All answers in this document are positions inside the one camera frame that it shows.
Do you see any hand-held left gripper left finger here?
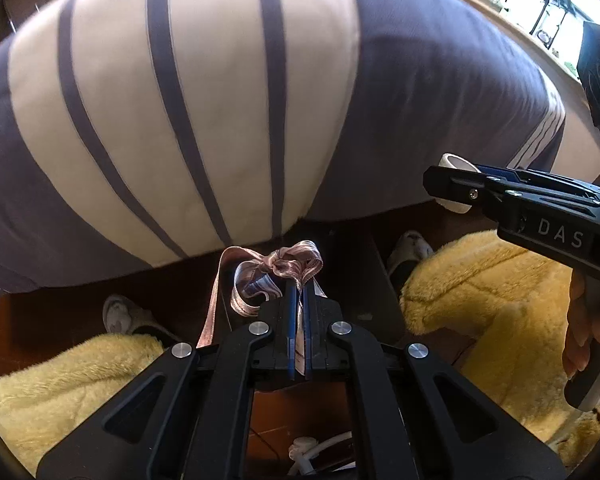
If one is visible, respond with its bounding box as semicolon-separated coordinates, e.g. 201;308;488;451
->
36;280;302;480

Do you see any pink satin ribbon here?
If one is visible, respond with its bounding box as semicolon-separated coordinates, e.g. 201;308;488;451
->
196;240;331;348

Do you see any white cable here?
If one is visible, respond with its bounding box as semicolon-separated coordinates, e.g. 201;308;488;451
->
286;432;354;478

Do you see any white tape roll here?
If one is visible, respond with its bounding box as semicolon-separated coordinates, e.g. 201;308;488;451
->
436;152;482;217

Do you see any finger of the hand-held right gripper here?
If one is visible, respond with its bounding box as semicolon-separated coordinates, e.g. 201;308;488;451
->
472;162;600;202
423;165;600;231

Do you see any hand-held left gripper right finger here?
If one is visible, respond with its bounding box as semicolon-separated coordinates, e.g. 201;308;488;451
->
302;282;567;480

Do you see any person's right hand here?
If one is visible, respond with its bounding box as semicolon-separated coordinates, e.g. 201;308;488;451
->
562;270;600;382

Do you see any blue white striped blanket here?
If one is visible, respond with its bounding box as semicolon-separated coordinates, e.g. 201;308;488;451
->
0;0;567;326

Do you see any grey plush slipper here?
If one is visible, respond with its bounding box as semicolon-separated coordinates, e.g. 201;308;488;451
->
102;294;182;347
386;231;434;292

